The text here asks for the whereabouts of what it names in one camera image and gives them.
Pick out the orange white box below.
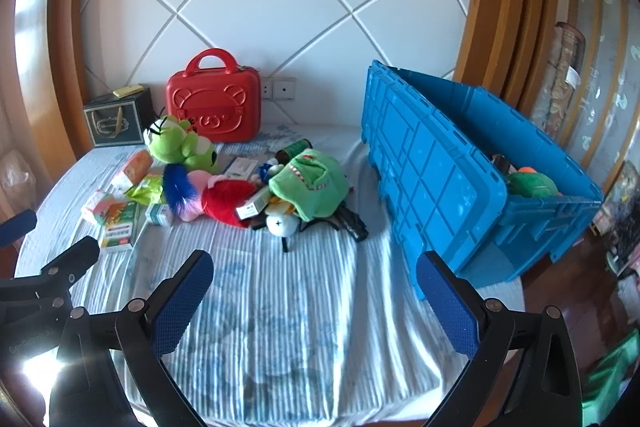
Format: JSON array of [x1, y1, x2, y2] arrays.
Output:
[[111, 151, 153, 190]]

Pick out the green bag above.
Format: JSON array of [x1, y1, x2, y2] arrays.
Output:
[[582, 337, 640, 413]]

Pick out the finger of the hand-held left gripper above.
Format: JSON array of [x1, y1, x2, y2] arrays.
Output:
[[0, 236, 101, 304], [0, 209, 38, 250]]

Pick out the blue feather duster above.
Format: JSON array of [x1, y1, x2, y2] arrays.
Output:
[[162, 163, 201, 222]]

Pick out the green orange plush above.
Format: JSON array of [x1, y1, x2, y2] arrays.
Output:
[[505, 166, 562, 198]]

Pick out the brown bottle green label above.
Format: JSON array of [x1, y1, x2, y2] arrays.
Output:
[[276, 138, 313, 165]]

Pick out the clear plastic bag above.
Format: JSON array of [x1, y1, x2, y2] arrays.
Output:
[[0, 147, 36, 208]]

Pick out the blue plastic crate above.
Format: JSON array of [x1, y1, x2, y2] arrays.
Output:
[[360, 59, 604, 292]]

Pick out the dark gift box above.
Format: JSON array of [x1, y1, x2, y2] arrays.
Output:
[[83, 86, 153, 148]]

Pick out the pink pig plush red dress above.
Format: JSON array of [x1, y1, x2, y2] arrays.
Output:
[[187, 171, 261, 229]]

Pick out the black wrapped bundle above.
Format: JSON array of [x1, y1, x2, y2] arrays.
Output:
[[330, 202, 369, 242]]

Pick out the small teal white box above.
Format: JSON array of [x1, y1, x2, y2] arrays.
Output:
[[145, 203, 175, 227]]

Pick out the white box green print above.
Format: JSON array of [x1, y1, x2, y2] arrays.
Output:
[[220, 156, 261, 180]]

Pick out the green dinosaur plush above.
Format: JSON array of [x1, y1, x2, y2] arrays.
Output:
[[268, 148, 351, 222]]

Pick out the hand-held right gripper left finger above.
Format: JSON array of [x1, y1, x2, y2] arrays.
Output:
[[49, 250, 215, 427]]

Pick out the red bear suitcase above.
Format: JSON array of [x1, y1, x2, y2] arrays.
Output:
[[166, 48, 262, 144]]

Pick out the green frog plush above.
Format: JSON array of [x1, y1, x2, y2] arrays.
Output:
[[143, 109, 219, 172]]

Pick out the pink white box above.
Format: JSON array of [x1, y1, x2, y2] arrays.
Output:
[[81, 189, 117, 225]]

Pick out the frosted glass door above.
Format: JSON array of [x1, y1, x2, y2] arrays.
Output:
[[565, 0, 640, 188]]

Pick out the green foil packet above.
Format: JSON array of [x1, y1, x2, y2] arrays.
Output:
[[125, 174, 166, 205]]

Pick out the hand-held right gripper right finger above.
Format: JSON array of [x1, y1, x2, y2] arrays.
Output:
[[416, 251, 583, 427]]

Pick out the white yellow plush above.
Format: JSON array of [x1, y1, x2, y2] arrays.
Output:
[[264, 199, 302, 238]]

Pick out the green orange medicine box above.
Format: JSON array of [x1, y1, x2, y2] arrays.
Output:
[[99, 201, 141, 254]]

